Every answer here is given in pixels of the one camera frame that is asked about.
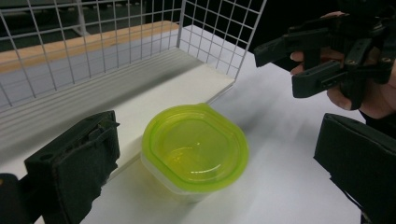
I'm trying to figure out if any yellow-green lidded plastic container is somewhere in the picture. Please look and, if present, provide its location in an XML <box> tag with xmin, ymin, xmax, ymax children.
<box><xmin>141</xmin><ymin>103</ymin><xmax>250</xmax><ymax>203</ymax></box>

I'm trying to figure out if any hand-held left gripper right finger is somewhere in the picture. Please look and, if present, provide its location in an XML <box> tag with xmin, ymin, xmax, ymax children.
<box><xmin>313</xmin><ymin>112</ymin><xmax>396</xmax><ymax>224</ymax></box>

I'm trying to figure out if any white wire shelf rack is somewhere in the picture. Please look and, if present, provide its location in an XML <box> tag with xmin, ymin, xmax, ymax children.
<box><xmin>0</xmin><ymin>0</ymin><xmax>269</xmax><ymax>183</ymax></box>

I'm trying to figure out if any white desk frame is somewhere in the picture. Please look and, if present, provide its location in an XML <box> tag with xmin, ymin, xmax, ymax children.
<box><xmin>73</xmin><ymin>0</ymin><xmax>92</xmax><ymax>37</ymax></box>

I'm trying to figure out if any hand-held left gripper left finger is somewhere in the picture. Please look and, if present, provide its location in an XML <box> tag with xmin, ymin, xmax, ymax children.
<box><xmin>23</xmin><ymin>109</ymin><xmax>121</xmax><ymax>224</ymax></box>

